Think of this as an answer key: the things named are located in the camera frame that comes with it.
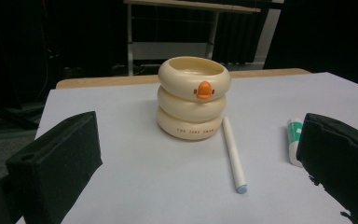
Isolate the white metal-frame stand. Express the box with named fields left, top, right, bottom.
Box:
left=123, top=0, right=262, bottom=77

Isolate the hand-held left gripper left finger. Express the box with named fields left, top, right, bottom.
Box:
left=5, top=110, right=103, bottom=224

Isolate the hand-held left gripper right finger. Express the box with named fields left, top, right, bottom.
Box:
left=296, top=112, right=358, bottom=224

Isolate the white table mat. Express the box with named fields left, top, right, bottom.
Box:
left=15, top=72, right=358, bottom=224

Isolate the green and white tube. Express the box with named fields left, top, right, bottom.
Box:
left=286, top=118, right=306, bottom=168

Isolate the white pen with blue cap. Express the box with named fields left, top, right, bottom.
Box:
left=222, top=116, right=248, bottom=195

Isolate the cream ringed duck pen holder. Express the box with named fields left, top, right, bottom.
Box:
left=157, top=55, right=232, bottom=142

